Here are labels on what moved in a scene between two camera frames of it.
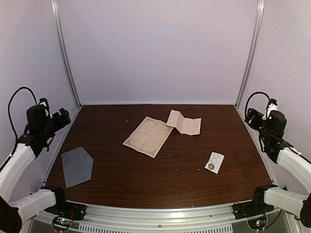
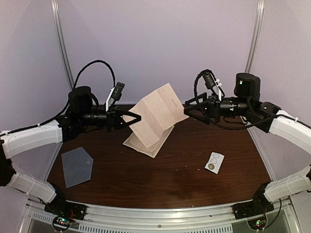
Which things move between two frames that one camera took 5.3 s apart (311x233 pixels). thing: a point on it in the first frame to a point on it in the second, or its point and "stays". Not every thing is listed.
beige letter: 184,125 to 159,111
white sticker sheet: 215,162 stays
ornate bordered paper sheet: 150,137 stays
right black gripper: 250,115 to 212,108
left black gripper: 60,124 to 114,118
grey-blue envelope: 77,166 stays
